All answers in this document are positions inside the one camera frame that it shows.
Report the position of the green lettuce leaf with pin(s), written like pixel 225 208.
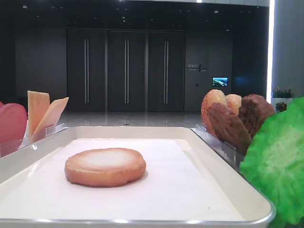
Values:
pixel 274 164

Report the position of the round bread slice on tray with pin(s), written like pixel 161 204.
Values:
pixel 109 167

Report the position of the front brown meat patty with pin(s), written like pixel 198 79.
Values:
pixel 228 127

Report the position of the brown meat patty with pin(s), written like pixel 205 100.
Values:
pixel 228 127
pixel 254 111

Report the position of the right standing bread slice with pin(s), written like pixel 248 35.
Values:
pixel 234 102

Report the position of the leaning yellow cheese slice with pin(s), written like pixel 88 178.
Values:
pixel 52 114

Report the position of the rear brown meat patty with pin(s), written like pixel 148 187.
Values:
pixel 254 111

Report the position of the upright yellow cheese slice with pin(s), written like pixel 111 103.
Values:
pixel 38 103

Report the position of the front red tomato slice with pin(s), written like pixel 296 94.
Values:
pixel 13 122

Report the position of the right dark double door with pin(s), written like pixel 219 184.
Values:
pixel 166 71

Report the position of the dark double door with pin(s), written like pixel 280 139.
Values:
pixel 126 85
pixel 86 70
pixel 166 71

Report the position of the middle dark double door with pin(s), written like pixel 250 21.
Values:
pixel 126 85

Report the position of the white tray liner paper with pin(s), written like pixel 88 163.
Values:
pixel 173 188

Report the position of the right clear acrylic rack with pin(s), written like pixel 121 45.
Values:
pixel 225 150

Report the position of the clear acrylic rack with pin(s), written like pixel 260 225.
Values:
pixel 14 145
pixel 225 150

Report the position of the left dark double door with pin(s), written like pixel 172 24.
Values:
pixel 86 70

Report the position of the potted flowering plants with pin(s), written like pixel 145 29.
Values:
pixel 281 98

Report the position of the white rectangular tray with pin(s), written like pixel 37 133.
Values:
pixel 255 209

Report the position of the left clear acrylic rack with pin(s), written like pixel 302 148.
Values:
pixel 14 145

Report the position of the wall sign lettering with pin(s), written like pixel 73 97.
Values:
pixel 196 67

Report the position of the small wall display screen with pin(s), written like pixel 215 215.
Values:
pixel 220 81

